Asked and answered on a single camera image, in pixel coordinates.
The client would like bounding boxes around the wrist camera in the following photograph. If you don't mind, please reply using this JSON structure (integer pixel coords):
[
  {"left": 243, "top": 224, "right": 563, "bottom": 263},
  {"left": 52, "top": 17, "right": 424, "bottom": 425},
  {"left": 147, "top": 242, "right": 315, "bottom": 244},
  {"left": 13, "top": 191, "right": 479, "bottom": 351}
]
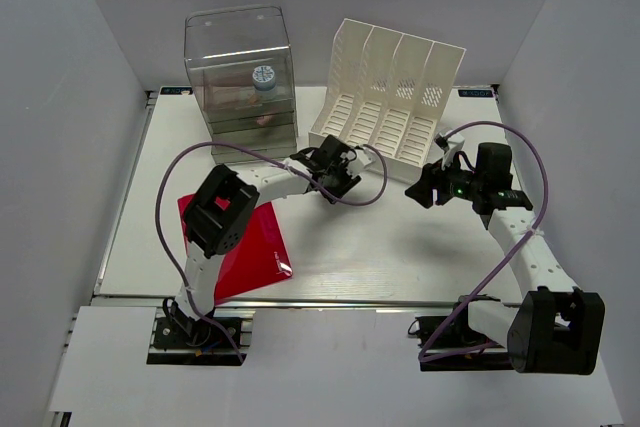
[
  {"left": 435, "top": 133, "right": 465, "bottom": 167},
  {"left": 346, "top": 146, "right": 375, "bottom": 177}
]

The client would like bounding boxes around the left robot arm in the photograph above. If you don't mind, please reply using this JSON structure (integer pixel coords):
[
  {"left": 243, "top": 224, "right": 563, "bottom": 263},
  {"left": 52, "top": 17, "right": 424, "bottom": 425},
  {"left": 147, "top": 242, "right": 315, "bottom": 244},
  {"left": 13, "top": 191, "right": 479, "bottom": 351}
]
[{"left": 169, "top": 136, "right": 375, "bottom": 346}]

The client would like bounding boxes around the pink stapler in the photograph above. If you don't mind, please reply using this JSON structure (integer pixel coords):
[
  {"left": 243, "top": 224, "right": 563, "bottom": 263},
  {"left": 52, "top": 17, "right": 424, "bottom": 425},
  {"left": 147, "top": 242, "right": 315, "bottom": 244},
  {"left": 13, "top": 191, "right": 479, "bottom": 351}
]
[{"left": 256, "top": 114, "right": 276, "bottom": 127}]

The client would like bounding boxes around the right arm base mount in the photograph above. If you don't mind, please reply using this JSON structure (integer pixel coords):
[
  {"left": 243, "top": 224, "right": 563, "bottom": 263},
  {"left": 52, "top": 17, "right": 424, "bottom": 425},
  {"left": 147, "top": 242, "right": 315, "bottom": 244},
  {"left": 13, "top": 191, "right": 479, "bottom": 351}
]
[{"left": 407, "top": 316, "right": 513, "bottom": 372}]

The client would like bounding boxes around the white file organizer rack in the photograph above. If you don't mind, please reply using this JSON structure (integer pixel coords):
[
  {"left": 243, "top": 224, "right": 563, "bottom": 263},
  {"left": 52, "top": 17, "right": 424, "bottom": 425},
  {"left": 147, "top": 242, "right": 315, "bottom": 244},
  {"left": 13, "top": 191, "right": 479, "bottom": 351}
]
[{"left": 308, "top": 19, "right": 466, "bottom": 184}]

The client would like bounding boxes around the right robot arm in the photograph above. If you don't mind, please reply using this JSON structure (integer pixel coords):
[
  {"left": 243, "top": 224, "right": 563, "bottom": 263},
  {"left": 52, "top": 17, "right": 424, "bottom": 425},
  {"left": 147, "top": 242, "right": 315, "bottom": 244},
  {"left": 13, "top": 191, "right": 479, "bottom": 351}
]
[{"left": 405, "top": 138, "right": 605, "bottom": 375}]

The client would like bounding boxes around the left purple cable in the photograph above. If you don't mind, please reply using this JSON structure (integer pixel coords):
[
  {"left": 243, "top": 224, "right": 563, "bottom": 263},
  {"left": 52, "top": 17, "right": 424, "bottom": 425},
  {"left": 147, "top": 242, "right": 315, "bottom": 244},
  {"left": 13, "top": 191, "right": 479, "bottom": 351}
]
[{"left": 155, "top": 142, "right": 389, "bottom": 363}]

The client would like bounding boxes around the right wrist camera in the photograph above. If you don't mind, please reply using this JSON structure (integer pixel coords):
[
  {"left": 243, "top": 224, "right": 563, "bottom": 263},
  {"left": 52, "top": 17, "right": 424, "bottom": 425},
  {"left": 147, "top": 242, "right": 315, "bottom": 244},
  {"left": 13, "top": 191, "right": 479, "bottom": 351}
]
[{"left": 435, "top": 133, "right": 465, "bottom": 167}]

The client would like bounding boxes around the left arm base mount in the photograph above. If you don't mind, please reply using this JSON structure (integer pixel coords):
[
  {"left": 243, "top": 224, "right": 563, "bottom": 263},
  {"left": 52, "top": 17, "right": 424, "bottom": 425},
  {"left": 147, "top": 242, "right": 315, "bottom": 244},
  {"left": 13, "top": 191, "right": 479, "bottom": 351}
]
[{"left": 146, "top": 314, "right": 242, "bottom": 367}]

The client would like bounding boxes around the clear plastic drawer cabinet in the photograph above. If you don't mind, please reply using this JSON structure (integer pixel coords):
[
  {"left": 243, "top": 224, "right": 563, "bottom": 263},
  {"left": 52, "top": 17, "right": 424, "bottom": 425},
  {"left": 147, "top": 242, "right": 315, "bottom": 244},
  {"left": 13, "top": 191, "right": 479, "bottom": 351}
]
[{"left": 183, "top": 5, "right": 298, "bottom": 163}]

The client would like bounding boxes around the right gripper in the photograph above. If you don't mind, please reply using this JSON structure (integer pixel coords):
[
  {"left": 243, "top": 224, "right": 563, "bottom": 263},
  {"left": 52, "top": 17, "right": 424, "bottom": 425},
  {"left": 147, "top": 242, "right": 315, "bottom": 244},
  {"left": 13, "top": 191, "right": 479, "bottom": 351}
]
[{"left": 405, "top": 149, "right": 484, "bottom": 209}]

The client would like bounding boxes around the red plastic folder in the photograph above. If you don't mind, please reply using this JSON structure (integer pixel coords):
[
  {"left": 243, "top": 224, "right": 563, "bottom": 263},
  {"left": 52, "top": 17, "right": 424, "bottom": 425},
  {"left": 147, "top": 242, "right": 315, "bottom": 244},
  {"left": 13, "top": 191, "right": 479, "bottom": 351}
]
[{"left": 185, "top": 203, "right": 293, "bottom": 313}]

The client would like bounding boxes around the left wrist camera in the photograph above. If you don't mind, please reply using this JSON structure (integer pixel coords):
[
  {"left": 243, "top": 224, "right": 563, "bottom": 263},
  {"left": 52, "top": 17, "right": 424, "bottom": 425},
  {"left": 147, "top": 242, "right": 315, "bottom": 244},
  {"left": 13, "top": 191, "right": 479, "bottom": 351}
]
[{"left": 346, "top": 146, "right": 375, "bottom": 177}]

